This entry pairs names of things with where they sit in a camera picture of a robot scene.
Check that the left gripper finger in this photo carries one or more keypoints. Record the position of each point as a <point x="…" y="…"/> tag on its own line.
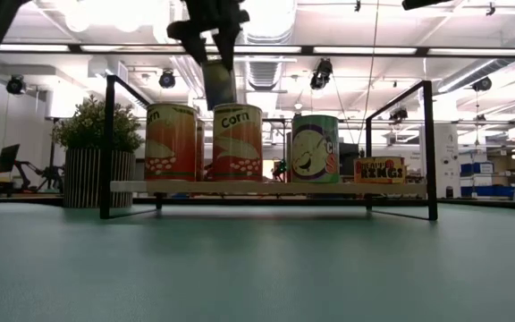
<point x="228" y="44"/>
<point x="197" y="47"/>

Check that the peas can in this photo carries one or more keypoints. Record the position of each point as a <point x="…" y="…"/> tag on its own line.
<point x="219" y="87"/>

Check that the orange corn can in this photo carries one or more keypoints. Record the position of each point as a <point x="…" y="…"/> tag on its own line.
<point x="237" y="147"/>
<point x="170" y="147"/>

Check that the green chicken soup can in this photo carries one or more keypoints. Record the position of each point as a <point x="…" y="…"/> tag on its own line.
<point x="315" y="152"/>

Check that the short pineapple rings can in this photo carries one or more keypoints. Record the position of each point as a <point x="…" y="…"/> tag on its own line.
<point x="379" y="171"/>

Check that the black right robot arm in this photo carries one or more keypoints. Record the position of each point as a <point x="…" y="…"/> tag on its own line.
<point x="423" y="3"/>

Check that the black background robot arm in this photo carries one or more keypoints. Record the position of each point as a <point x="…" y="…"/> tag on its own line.
<point x="49" y="172"/>

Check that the black ceiling spotlight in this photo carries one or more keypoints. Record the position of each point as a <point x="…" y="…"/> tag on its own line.
<point x="166" y="79"/>
<point x="322" y="73"/>
<point x="482" y="83"/>
<point x="15" y="85"/>
<point x="398" y="113"/>

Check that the green plant in striped pot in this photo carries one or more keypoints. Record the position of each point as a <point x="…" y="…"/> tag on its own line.
<point x="92" y="129"/>

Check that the black monitor on stand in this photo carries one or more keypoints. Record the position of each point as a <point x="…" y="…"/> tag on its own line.
<point x="7" y="158"/>

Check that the blue storage bins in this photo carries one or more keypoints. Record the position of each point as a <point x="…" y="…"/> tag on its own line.
<point x="485" y="190"/>

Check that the black rail with light strips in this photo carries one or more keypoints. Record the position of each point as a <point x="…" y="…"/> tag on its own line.
<point x="74" y="48"/>

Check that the wooden shelf black metal frame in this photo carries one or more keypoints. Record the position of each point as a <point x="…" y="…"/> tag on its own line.
<point x="262" y="187"/>

